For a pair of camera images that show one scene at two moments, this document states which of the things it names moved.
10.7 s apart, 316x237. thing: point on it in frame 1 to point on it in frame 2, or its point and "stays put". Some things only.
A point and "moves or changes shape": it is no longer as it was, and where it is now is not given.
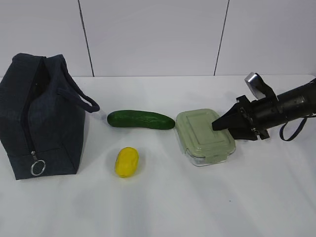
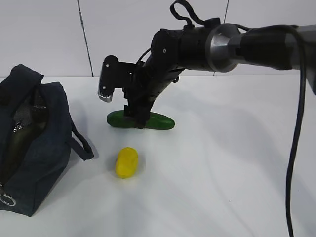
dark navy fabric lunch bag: (42, 116) moves or changes shape
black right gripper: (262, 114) to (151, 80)
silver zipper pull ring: (33, 153) to (8, 199)
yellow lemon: (126, 162) stays put
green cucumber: (132, 118) stays put
